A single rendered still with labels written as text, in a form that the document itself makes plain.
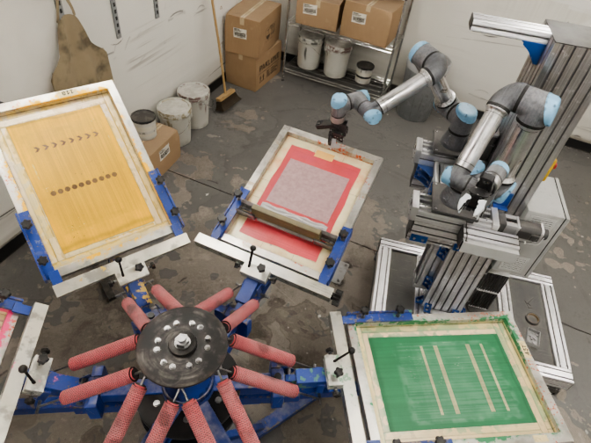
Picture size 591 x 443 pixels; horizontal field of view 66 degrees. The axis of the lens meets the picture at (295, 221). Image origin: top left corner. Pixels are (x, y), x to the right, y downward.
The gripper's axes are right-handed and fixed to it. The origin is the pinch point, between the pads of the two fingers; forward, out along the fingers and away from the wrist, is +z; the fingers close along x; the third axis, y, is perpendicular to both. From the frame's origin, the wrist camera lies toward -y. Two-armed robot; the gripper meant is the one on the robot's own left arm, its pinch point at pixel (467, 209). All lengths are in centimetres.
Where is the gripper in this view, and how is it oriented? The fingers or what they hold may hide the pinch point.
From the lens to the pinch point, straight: 168.5
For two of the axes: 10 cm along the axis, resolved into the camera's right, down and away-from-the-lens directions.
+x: -8.0, -3.8, 4.6
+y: 0.1, 7.6, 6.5
